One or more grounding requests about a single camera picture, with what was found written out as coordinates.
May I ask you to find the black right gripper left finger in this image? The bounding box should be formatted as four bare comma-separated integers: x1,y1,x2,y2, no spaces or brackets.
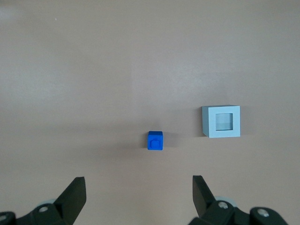
0,177,87,225

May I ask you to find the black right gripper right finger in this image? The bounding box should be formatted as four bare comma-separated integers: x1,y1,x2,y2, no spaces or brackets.
187,175,291,225

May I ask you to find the blue plastic block part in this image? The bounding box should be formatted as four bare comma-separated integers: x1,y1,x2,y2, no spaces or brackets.
146,130,164,151

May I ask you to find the gray square hollow base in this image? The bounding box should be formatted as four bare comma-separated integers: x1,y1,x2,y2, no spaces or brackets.
202,105,241,139

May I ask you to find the brown table cover sheet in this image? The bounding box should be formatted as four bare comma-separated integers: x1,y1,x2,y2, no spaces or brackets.
0,0,300,225

